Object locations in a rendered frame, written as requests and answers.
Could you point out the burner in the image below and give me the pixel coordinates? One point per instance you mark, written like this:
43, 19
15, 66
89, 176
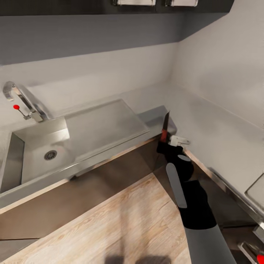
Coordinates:
256, 192

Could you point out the drop in sink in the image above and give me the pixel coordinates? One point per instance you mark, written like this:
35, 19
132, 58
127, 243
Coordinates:
43, 149

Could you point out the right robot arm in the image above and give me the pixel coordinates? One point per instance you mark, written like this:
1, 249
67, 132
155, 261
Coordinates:
205, 240

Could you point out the parer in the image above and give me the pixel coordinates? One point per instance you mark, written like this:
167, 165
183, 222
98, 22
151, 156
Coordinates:
164, 129

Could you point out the dishwasher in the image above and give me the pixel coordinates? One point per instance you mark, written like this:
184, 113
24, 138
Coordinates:
9, 247

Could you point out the oven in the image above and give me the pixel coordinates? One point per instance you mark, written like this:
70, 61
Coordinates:
245, 241

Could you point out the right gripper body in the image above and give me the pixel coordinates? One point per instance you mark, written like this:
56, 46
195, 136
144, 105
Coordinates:
164, 148

